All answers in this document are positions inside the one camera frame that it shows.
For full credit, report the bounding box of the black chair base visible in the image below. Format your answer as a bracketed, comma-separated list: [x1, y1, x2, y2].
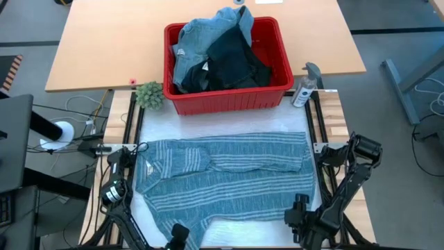
[411, 114, 444, 143]

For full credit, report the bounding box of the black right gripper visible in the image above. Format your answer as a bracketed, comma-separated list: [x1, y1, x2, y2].
[284, 193, 329, 250]

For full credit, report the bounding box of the light blue denim garment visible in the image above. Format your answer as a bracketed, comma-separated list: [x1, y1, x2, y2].
[172, 6, 256, 92]

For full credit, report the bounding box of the light wooden desk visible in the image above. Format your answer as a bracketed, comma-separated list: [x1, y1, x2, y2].
[44, 0, 368, 93]

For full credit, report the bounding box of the grey desk leg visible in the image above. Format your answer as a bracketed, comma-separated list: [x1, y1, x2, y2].
[380, 44, 444, 126]

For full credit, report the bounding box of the blue white striped shirt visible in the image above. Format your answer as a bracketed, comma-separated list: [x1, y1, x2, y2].
[134, 131, 317, 250]

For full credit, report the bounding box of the black keyboard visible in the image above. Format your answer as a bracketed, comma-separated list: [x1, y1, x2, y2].
[0, 193, 15, 228]

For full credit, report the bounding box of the small potted green plant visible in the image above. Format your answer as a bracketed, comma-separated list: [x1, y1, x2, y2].
[135, 81, 166, 111]

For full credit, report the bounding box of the red plastic laundry bin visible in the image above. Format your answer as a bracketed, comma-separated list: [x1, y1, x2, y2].
[162, 16, 296, 117]

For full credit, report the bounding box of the black monitor pole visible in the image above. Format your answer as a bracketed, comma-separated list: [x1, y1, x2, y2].
[29, 110, 67, 142]

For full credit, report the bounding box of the black power adapter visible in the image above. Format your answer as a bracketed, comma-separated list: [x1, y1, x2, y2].
[77, 138, 114, 158]

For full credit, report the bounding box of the white round base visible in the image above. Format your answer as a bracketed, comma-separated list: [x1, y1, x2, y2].
[39, 119, 76, 151]

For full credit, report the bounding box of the black aluminium table frame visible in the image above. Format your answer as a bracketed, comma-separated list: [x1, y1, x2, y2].
[78, 90, 377, 250]

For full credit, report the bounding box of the white padded table mat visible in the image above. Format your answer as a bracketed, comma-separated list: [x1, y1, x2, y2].
[123, 95, 330, 248]

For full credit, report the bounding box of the dark navy garment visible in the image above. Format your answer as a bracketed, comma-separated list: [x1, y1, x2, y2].
[180, 24, 273, 95]

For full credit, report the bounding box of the clear spray bottle grey trigger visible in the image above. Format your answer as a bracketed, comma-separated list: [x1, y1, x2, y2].
[290, 62, 323, 108]

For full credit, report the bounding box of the yellow cord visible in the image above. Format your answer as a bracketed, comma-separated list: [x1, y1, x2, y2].
[92, 89, 111, 121]

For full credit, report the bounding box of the white floor cable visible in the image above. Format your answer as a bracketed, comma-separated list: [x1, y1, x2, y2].
[413, 76, 444, 117]

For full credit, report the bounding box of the dark grey monitor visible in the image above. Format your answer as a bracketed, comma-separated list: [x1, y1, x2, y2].
[0, 93, 35, 194]

